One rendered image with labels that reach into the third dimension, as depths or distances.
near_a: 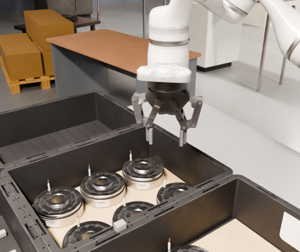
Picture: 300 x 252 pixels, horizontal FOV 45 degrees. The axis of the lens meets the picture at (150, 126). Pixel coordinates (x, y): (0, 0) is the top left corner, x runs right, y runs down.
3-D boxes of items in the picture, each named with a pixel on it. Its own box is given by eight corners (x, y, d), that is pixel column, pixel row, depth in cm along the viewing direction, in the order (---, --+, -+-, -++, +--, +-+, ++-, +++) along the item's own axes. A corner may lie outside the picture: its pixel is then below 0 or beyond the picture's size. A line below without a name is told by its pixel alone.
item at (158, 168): (147, 154, 95) (147, 152, 95) (171, 171, 88) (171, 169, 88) (114, 166, 90) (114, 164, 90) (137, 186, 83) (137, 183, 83)
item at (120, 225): (122, 224, 61) (122, 218, 60) (127, 228, 60) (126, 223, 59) (113, 228, 60) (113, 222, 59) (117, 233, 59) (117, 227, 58)
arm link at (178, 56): (135, 81, 60) (135, 45, 58) (146, 62, 70) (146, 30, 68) (190, 84, 59) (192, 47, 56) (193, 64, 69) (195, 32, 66)
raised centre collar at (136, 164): (145, 160, 92) (145, 158, 92) (157, 168, 88) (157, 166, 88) (129, 166, 89) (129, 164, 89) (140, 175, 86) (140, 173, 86)
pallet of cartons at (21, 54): (55, 58, 485) (49, 7, 455) (86, 82, 399) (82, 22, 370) (-7, 67, 448) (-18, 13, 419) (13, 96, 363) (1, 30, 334)
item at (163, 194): (182, 179, 85) (182, 177, 85) (212, 200, 78) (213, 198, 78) (147, 194, 80) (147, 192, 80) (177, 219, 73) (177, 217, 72)
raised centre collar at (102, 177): (105, 174, 86) (105, 172, 86) (117, 183, 83) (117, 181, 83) (87, 182, 83) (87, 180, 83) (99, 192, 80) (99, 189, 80)
